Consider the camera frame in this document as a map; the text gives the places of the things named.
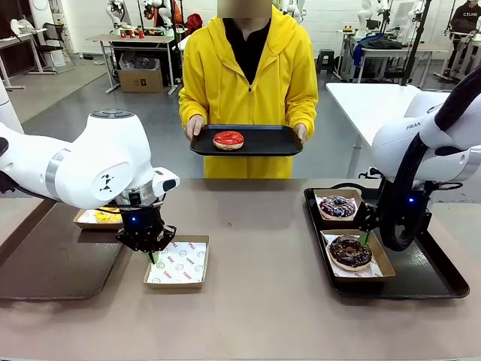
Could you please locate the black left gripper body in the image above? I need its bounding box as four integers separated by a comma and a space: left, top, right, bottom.
122, 208, 165, 253

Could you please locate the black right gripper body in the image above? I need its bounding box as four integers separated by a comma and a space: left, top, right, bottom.
390, 184, 432, 238

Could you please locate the yellow glazed donut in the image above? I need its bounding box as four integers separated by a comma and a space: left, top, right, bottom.
93, 208, 123, 223

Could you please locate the brown cardboard food box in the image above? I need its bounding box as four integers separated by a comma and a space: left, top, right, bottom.
142, 235, 210, 290
313, 188, 365, 228
73, 206, 125, 230
320, 229, 397, 283

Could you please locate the purple sprinkle donut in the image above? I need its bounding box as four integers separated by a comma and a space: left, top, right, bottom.
319, 195, 357, 221

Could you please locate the chocolate sprinkle donut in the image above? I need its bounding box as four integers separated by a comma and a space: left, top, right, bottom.
328, 235, 373, 272

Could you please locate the red glazed donut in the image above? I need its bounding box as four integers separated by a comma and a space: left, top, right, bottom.
212, 130, 245, 152

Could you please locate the black rectangular serving tray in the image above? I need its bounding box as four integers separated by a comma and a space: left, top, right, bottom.
189, 124, 304, 157

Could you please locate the yellow sleeved right forearm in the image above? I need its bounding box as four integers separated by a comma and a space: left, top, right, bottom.
178, 89, 207, 125

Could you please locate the yellow sleeved left forearm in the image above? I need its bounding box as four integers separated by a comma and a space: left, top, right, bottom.
285, 89, 319, 131

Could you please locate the person's right hand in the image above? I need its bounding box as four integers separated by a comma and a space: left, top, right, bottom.
185, 115, 206, 143

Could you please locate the person's left hand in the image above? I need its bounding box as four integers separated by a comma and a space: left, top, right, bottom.
292, 123, 309, 145

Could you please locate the white table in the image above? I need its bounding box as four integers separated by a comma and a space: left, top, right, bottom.
325, 81, 433, 177

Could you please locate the cardboard carton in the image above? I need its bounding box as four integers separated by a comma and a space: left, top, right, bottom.
118, 68, 165, 94

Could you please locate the person in yellow hoodie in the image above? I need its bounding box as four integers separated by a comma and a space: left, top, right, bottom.
178, 5, 319, 180

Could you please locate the black stand pole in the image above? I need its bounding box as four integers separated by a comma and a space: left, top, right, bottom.
400, 0, 433, 86

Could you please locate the grey work desk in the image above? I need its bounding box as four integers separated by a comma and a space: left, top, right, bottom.
337, 39, 450, 83

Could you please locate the blue black cloth pile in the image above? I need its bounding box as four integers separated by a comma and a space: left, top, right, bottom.
355, 34, 404, 50

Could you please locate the green plastic stool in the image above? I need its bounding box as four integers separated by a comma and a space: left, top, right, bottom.
314, 49, 335, 74

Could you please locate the wooden top work table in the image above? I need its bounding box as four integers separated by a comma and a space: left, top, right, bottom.
86, 34, 180, 95

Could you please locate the person in black sweater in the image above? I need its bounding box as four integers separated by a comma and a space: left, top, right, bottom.
443, 0, 481, 82

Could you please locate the black office chair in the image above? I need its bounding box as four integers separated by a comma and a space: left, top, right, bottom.
37, 22, 76, 74

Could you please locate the red bag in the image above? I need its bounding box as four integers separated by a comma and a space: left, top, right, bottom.
186, 13, 204, 33

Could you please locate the white desk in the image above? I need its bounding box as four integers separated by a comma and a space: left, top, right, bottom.
0, 28, 48, 90

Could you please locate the thick black cable hose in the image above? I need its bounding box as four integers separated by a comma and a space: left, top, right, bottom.
377, 65, 481, 253

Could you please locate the thin black cable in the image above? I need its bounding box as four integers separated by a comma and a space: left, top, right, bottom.
426, 181, 464, 193

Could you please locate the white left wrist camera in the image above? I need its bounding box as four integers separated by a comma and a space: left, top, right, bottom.
152, 168, 181, 196

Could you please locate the dark plastic tray with handles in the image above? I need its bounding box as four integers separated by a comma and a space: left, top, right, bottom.
0, 199, 150, 301
303, 187, 470, 301

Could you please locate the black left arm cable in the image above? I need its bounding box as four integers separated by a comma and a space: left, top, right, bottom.
0, 137, 23, 196

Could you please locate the white round pedestal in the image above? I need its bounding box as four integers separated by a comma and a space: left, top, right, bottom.
0, 79, 26, 133

